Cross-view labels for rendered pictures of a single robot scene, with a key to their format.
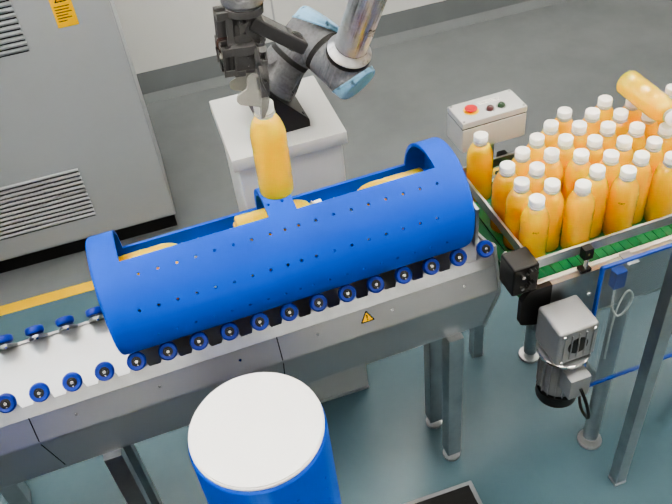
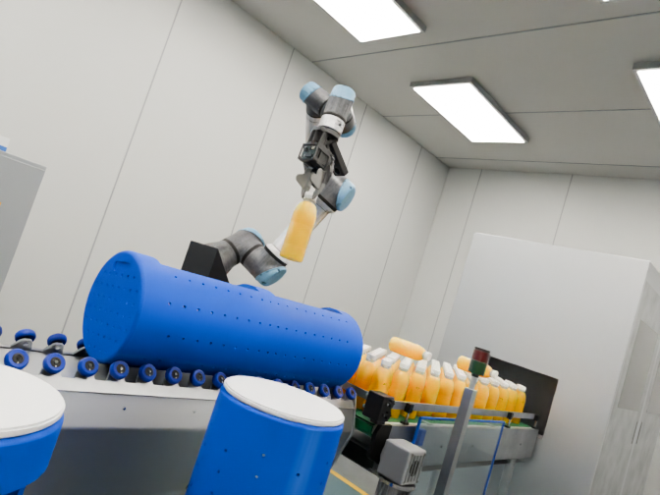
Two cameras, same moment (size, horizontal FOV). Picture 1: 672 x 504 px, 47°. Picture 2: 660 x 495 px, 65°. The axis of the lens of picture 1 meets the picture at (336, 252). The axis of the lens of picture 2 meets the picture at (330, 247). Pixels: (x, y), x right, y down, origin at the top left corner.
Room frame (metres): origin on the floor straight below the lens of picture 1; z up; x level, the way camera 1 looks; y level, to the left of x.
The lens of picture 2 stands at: (-0.07, 0.83, 1.29)
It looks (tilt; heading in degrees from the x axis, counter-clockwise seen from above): 5 degrees up; 328
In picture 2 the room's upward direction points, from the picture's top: 18 degrees clockwise
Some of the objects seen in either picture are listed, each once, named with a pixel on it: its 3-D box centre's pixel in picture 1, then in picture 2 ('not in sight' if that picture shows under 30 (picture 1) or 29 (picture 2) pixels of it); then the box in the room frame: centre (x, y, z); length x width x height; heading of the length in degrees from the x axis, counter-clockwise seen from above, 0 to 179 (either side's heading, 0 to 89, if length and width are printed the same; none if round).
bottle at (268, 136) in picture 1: (270, 151); (300, 229); (1.28, 0.10, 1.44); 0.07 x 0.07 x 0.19
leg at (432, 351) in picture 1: (433, 366); not in sight; (1.57, -0.27, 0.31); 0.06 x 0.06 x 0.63; 14
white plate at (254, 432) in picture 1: (256, 428); (284, 399); (0.92, 0.20, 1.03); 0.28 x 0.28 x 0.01
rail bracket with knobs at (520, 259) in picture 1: (518, 272); (377, 407); (1.33, -0.44, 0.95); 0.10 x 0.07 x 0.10; 14
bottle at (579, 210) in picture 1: (578, 217); (396, 391); (1.45, -0.62, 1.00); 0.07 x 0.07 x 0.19
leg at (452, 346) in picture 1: (452, 399); not in sight; (1.43, -0.30, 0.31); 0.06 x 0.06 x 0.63; 14
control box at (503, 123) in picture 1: (486, 120); not in sight; (1.85, -0.48, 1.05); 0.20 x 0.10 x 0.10; 104
